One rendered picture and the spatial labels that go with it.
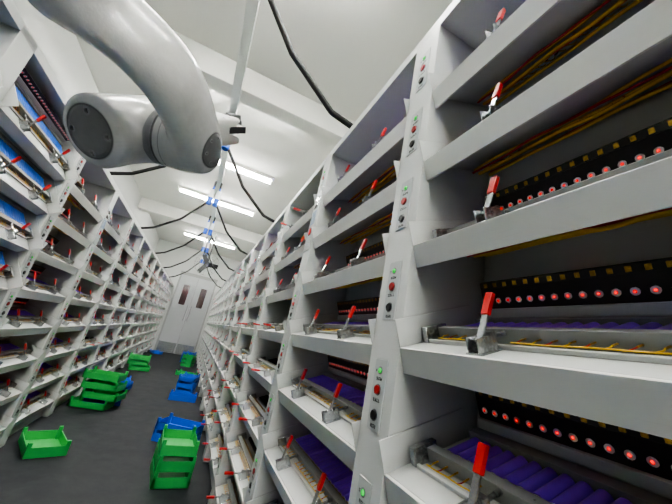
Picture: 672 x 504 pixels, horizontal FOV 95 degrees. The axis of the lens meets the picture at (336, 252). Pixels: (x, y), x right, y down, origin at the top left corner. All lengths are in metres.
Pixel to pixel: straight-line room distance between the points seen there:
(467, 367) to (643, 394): 0.18
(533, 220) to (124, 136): 0.51
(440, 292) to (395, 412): 0.24
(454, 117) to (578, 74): 0.36
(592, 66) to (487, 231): 0.24
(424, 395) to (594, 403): 0.31
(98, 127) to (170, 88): 0.10
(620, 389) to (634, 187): 0.19
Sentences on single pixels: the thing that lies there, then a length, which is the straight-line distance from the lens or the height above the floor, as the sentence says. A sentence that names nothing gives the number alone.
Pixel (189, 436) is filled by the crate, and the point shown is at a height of 0.18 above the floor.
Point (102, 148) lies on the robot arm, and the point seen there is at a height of 1.07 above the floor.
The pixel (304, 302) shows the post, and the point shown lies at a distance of 1.25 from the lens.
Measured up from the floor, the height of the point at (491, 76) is 1.55.
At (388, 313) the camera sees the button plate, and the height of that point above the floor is 0.99.
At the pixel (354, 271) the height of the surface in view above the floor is 1.11.
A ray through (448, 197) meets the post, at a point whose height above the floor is 1.27.
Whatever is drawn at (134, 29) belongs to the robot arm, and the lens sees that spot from 0.42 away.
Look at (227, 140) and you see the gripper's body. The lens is 0.61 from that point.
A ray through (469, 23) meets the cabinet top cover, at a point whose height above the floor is 1.75.
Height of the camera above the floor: 0.90
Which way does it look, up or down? 17 degrees up
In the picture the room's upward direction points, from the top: 12 degrees clockwise
